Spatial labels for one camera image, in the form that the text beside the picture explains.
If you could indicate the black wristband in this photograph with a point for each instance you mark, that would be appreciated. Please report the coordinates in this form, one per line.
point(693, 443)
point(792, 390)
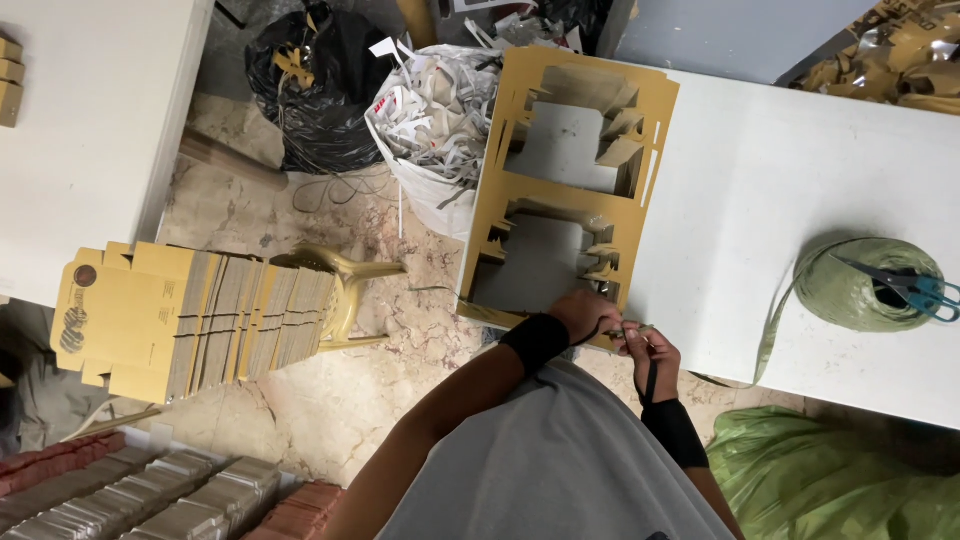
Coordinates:
point(535, 342)
point(673, 433)

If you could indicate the person's right hand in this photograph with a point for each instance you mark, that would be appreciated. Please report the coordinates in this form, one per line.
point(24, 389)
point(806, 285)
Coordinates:
point(658, 367)

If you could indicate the black garbage bag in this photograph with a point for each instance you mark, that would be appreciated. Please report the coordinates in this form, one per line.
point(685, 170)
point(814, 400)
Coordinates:
point(319, 94)

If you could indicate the heap of loose paper scraps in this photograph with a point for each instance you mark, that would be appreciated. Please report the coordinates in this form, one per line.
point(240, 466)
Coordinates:
point(525, 22)

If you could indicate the stack of yellow cut-out cardboard sheets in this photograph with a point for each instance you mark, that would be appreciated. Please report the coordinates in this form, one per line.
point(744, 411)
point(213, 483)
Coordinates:
point(559, 191)

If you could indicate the green twine strand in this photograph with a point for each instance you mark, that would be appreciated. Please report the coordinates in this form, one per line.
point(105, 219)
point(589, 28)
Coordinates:
point(634, 331)

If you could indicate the white bag of paper scraps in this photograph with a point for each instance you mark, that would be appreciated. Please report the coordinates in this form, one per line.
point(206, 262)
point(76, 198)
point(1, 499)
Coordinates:
point(435, 131)

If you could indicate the rows of folded flat boxes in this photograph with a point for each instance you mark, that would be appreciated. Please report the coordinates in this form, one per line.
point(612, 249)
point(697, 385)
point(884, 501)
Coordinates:
point(150, 495)

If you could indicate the person's left fingers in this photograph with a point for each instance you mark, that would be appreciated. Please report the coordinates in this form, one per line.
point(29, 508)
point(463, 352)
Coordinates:
point(611, 322)

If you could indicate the heap of gold cardboard scraps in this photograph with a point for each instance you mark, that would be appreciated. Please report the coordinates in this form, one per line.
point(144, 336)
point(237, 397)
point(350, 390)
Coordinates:
point(896, 64)

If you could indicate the stack of yellow flat boxes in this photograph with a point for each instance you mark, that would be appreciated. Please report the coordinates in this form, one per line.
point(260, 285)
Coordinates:
point(187, 322)

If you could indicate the green twine roll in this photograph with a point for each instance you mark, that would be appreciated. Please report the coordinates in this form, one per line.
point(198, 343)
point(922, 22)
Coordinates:
point(855, 289)

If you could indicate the dark grey sack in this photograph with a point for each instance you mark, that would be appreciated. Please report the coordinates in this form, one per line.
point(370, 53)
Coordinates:
point(41, 390)

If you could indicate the person's right fingers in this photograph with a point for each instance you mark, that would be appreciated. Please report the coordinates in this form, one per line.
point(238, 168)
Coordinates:
point(632, 341)

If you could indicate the person's left hand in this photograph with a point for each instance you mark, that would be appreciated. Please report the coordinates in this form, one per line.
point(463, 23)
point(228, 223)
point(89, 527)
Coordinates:
point(581, 311)

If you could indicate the stack of small cardboard boxes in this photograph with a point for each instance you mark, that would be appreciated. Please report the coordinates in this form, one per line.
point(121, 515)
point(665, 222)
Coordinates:
point(10, 79)

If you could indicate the green plastic bag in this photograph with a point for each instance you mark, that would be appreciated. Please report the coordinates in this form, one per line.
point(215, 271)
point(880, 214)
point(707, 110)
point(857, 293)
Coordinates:
point(825, 480)

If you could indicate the black right wristband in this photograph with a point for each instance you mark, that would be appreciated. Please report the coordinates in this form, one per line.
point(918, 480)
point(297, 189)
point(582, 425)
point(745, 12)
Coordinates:
point(673, 433)

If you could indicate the black left wristband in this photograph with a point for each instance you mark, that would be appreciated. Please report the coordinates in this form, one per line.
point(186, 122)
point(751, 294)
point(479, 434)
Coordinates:
point(535, 342)

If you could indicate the yellow plastic chair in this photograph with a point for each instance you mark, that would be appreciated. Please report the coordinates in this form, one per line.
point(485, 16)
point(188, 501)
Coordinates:
point(352, 296)

